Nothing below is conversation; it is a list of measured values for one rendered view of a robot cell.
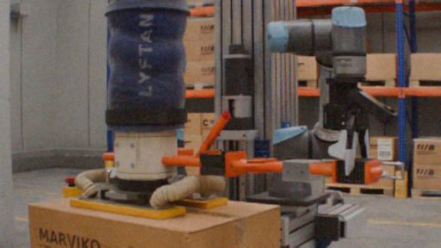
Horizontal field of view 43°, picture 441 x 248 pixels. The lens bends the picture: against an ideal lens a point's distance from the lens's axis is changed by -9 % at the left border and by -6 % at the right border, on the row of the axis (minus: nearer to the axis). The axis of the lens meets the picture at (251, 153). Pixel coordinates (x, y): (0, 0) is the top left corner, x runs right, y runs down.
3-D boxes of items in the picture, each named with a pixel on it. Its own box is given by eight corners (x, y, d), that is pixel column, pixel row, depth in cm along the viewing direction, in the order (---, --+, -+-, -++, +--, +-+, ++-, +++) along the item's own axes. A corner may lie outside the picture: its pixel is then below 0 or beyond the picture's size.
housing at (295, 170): (281, 181, 133) (281, 160, 133) (295, 177, 139) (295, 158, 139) (308, 182, 129) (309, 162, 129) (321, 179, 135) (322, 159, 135)
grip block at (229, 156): (196, 176, 143) (196, 151, 143) (220, 172, 152) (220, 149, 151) (226, 178, 139) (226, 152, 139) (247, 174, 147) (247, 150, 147)
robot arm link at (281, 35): (272, 19, 179) (266, 12, 132) (307, 19, 179) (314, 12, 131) (273, 56, 182) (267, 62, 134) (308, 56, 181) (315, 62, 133)
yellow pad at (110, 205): (69, 206, 156) (68, 188, 155) (94, 201, 164) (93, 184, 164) (160, 220, 138) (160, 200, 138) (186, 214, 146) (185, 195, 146)
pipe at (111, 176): (73, 192, 157) (72, 172, 157) (133, 183, 178) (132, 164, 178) (165, 205, 139) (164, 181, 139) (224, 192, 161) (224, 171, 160)
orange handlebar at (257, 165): (75, 161, 169) (74, 149, 169) (140, 154, 195) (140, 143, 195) (377, 182, 121) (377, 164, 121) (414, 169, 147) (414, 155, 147)
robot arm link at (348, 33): (363, 11, 129) (368, 5, 121) (364, 58, 130) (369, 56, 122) (329, 10, 130) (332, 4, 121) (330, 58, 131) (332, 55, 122)
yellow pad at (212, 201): (114, 198, 172) (114, 182, 171) (137, 194, 180) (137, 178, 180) (207, 209, 154) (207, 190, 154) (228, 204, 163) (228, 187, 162)
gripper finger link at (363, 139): (349, 163, 136) (343, 127, 133) (372, 164, 133) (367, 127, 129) (344, 169, 134) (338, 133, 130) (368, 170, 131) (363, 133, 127)
